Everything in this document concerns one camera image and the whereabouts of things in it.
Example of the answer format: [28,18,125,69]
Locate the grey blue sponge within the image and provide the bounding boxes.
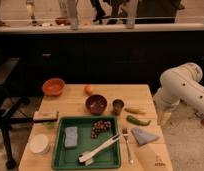
[64,126,78,148]

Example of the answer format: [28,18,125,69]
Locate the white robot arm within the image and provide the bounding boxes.
[153,63,204,125]

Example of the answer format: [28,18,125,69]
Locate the orange fruit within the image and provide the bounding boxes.
[84,84,93,95]

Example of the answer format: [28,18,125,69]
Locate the dark red bowl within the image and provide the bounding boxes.
[85,94,107,115]

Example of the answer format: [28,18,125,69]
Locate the small metal cup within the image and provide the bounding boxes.
[113,99,124,115]

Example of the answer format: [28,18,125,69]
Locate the bunch of dark grapes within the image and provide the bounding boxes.
[91,120,111,139]

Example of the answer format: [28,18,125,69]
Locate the green pepper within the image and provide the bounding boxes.
[126,115,151,126]

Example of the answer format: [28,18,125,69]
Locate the orange bowl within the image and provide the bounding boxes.
[42,78,65,96]

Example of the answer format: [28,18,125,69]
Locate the silver fork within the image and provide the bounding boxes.
[122,128,134,164]

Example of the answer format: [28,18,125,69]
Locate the green plastic tray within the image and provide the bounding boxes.
[51,116,121,171]

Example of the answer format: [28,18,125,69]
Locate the grey folded cloth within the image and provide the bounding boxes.
[131,127,159,146]

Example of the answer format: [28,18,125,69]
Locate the wooden block brush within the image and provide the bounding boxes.
[33,111,58,122]

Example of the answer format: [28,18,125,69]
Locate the white plastic tongs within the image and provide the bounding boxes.
[78,134,120,163]

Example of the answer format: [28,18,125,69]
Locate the red bowl on counter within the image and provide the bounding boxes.
[55,17,70,25]

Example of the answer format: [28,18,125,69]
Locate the white round container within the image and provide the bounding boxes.
[29,134,50,154]

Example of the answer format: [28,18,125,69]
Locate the black chair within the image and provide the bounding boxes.
[0,57,35,170]

